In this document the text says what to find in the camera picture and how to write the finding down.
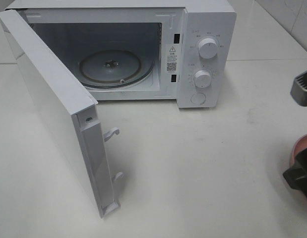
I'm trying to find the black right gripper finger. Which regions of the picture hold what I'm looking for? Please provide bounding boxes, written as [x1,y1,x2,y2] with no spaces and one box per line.
[283,156,307,198]

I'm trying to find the pink round plate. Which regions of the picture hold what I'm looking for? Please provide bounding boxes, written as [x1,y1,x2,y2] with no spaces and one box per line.
[290,134,307,172]

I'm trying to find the round white door button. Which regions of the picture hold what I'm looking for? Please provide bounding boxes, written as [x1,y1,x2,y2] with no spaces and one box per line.
[190,93,206,105]

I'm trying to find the white timer knob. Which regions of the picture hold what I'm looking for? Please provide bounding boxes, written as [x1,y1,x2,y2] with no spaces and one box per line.
[194,70,212,88]

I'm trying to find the white microwave door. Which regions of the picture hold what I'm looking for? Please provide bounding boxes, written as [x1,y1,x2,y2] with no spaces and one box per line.
[0,10,123,217]

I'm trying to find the upper white power knob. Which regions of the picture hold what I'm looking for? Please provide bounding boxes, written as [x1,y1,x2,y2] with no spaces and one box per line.
[197,36,219,59]

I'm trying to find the white microwave oven body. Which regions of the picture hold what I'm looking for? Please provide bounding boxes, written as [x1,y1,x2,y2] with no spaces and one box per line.
[3,0,237,108]

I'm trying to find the glass microwave turntable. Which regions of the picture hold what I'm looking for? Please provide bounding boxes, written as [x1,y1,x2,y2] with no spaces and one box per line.
[77,50,155,89]

